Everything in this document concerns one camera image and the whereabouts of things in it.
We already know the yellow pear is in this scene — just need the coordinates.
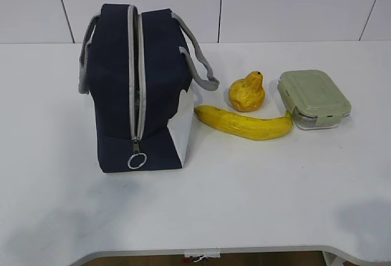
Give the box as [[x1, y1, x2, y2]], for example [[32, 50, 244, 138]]
[[228, 71, 266, 113]]

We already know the yellow banana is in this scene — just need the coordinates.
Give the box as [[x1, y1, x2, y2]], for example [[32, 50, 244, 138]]
[[194, 105, 293, 141]]

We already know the navy blue lunch bag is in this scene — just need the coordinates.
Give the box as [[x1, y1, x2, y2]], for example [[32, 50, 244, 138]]
[[78, 4, 219, 173]]

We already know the green lid glass container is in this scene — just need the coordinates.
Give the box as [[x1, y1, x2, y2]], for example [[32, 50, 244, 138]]
[[277, 70, 351, 130]]

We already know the white bracket under table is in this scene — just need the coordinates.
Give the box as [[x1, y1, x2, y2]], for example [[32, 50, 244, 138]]
[[184, 249, 221, 263]]

